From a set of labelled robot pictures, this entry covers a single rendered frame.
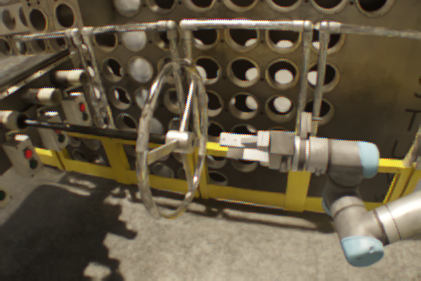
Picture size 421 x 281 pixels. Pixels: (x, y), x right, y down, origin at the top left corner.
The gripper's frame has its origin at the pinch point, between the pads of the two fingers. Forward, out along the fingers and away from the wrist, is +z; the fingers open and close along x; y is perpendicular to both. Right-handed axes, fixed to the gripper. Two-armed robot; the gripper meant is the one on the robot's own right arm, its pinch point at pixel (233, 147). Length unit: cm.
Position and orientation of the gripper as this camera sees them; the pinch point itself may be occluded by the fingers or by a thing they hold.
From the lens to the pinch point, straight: 61.7
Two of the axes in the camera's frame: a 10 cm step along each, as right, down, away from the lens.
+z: -9.6, -0.8, 2.7
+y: -1.8, 9.2, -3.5
